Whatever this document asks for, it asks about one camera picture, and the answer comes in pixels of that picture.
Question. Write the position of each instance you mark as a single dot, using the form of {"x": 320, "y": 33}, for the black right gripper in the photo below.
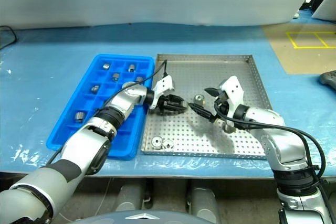
{"x": 221, "y": 104}

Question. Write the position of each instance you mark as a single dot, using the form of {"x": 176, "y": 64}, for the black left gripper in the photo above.
{"x": 165, "y": 107}

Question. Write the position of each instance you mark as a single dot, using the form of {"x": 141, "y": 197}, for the small metal roller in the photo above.
{"x": 157, "y": 142}
{"x": 199, "y": 99}
{"x": 115, "y": 76}
{"x": 105, "y": 66}
{"x": 229, "y": 128}
{"x": 168, "y": 144}
{"x": 131, "y": 67}
{"x": 78, "y": 116}
{"x": 95, "y": 88}
{"x": 138, "y": 79}

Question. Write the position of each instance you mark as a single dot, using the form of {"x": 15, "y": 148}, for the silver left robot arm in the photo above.
{"x": 84, "y": 142}

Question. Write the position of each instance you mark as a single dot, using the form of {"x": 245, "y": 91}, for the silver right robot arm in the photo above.
{"x": 286, "y": 148}

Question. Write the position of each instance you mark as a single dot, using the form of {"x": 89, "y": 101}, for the perforated steel tray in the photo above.
{"x": 178, "y": 129}

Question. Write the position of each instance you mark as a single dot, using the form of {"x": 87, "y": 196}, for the blue compartment tray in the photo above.
{"x": 60, "y": 140}

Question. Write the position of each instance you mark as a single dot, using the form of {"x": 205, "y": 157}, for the grey rounded cylinder shape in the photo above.
{"x": 128, "y": 197}
{"x": 203, "y": 203}

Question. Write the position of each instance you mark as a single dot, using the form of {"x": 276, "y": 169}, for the brown cardboard sheet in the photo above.
{"x": 302, "y": 58}

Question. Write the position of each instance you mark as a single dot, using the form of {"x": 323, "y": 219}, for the dark grey rounded object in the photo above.
{"x": 328, "y": 78}

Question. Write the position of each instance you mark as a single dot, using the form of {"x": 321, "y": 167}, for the dark grey robot torso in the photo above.
{"x": 118, "y": 217}

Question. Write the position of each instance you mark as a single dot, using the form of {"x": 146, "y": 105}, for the white background panel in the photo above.
{"x": 325, "y": 6}

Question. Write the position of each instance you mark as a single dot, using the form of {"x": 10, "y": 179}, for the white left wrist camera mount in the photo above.
{"x": 164, "y": 83}

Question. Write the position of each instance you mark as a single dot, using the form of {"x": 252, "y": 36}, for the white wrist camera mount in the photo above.
{"x": 164, "y": 83}
{"x": 233, "y": 90}

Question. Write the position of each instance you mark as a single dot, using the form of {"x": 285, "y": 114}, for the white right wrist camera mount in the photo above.
{"x": 233, "y": 90}

